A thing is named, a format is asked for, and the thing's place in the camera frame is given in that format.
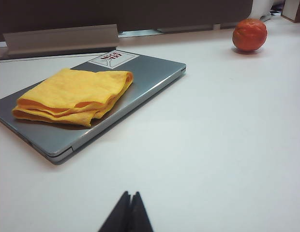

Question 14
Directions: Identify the grey Dell laptop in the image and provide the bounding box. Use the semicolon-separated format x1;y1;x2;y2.
0;49;187;166

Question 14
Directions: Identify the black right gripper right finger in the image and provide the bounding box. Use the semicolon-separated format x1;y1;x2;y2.
127;191;156;232

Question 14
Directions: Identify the white rounded container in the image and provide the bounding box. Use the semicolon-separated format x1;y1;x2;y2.
251;0;272;23

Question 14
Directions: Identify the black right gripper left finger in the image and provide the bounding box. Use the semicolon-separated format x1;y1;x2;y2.
98;190;131;232

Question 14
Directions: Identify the orange round fruit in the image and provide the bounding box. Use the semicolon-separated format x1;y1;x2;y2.
232;18;269;52

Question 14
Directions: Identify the brown fabric desk divider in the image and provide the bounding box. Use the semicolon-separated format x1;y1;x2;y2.
0;0;254;43

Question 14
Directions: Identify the white and brown box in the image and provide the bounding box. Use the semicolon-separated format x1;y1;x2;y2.
281;0;300;24

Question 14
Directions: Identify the yellow rag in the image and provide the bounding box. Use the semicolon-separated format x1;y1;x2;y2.
11;68;135;128

